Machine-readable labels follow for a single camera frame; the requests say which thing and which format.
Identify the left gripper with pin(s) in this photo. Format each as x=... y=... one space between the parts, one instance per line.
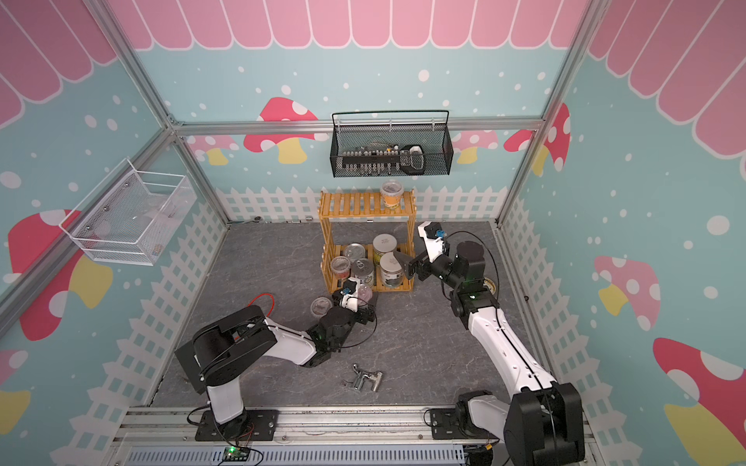
x=366 y=315

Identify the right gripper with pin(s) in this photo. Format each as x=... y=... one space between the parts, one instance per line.
x=414 y=264

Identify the wooden two-tier shelf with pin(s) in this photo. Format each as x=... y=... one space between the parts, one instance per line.
x=358 y=206

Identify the white-lid white can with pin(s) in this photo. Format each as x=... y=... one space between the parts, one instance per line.
x=391 y=271

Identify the purple label pull-tab can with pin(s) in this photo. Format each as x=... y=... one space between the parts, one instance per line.
x=363 y=269

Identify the small clear-lid jar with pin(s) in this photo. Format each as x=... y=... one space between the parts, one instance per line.
x=320 y=307

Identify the small clear-lid cup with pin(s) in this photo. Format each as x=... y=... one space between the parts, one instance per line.
x=340 y=267

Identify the tall green seed can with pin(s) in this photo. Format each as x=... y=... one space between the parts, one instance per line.
x=364 y=293

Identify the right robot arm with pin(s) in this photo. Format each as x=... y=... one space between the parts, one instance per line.
x=542 y=424

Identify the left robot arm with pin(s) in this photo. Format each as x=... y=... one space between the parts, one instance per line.
x=219 y=353

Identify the green yellow white-lid can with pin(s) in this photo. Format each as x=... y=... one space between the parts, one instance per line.
x=383 y=244

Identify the silver pull-tab can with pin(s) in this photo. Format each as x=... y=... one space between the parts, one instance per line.
x=355 y=252

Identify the metal tool on floor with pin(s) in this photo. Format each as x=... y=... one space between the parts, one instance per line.
x=363 y=377

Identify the black tool set in basket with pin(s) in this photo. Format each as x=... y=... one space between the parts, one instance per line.
x=392 y=161

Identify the green circuit board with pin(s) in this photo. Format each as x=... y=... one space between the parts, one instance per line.
x=233 y=454

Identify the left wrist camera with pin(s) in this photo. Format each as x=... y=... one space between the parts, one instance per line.
x=348 y=294

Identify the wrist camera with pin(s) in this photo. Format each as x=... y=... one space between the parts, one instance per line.
x=348 y=294
x=434 y=237

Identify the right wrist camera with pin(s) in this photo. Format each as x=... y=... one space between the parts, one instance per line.
x=434 y=237

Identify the black wire mesh basket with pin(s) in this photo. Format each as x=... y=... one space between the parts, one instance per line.
x=396 y=143

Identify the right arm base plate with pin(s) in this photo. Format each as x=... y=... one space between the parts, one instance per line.
x=453 y=424

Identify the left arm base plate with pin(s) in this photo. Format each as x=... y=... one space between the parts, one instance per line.
x=250 y=426

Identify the white wire mesh basket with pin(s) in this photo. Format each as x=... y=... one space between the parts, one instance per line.
x=131 y=216

